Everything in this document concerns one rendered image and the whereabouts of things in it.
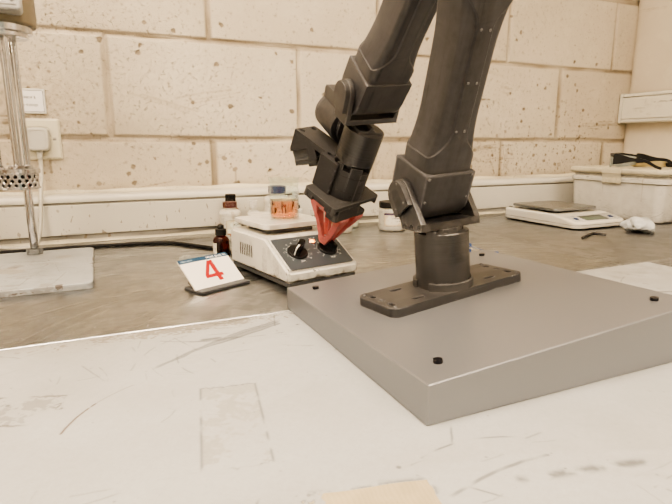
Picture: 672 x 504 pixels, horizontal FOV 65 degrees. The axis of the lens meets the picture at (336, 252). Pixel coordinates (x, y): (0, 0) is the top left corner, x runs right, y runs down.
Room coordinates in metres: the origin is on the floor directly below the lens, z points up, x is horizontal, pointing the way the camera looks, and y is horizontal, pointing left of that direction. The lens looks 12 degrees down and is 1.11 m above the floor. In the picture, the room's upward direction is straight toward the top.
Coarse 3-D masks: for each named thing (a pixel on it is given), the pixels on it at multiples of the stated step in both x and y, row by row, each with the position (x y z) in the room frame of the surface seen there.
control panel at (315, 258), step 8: (272, 240) 0.80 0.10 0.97; (280, 240) 0.81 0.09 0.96; (288, 240) 0.81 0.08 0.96; (296, 240) 0.82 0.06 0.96; (336, 240) 0.85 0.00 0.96; (280, 248) 0.79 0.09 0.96; (312, 248) 0.81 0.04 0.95; (288, 256) 0.78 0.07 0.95; (312, 256) 0.79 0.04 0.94; (320, 256) 0.80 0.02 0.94; (328, 256) 0.81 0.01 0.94; (336, 256) 0.81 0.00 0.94; (344, 256) 0.82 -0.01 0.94; (288, 264) 0.76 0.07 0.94; (296, 264) 0.77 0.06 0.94; (304, 264) 0.77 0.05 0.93; (312, 264) 0.78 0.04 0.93; (320, 264) 0.78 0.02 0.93; (328, 264) 0.79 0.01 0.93
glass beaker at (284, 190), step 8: (280, 176) 0.90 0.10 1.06; (288, 176) 0.90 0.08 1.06; (296, 176) 0.87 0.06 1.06; (272, 184) 0.86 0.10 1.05; (280, 184) 0.85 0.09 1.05; (288, 184) 0.86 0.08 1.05; (296, 184) 0.87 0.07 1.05; (272, 192) 0.86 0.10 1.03; (280, 192) 0.85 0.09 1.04; (288, 192) 0.86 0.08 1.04; (296, 192) 0.87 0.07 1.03; (272, 200) 0.86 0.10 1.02; (280, 200) 0.85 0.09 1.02; (288, 200) 0.86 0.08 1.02; (296, 200) 0.87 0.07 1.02; (272, 208) 0.86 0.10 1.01; (280, 208) 0.85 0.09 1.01; (288, 208) 0.86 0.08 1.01; (296, 208) 0.87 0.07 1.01; (272, 216) 0.86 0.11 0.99; (280, 216) 0.85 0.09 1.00; (288, 216) 0.86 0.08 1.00; (296, 216) 0.87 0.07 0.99
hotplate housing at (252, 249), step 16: (240, 240) 0.87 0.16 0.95; (256, 240) 0.82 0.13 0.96; (240, 256) 0.87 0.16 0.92; (256, 256) 0.83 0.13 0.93; (272, 256) 0.78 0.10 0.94; (256, 272) 0.83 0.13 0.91; (272, 272) 0.78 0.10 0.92; (288, 272) 0.75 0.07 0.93; (304, 272) 0.76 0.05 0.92; (320, 272) 0.78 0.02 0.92; (336, 272) 0.79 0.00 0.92; (352, 272) 0.82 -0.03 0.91
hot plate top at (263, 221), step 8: (240, 216) 0.91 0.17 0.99; (248, 216) 0.91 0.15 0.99; (256, 216) 0.91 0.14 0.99; (264, 216) 0.91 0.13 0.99; (304, 216) 0.91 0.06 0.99; (312, 216) 0.91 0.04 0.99; (248, 224) 0.86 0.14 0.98; (256, 224) 0.83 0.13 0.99; (264, 224) 0.82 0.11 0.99; (272, 224) 0.82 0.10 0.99; (280, 224) 0.83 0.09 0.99; (288, 224) 0.83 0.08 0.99; (296, 224) 0.84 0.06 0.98; (304, 224) 0.85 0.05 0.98; (312, 224) 0.86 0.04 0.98
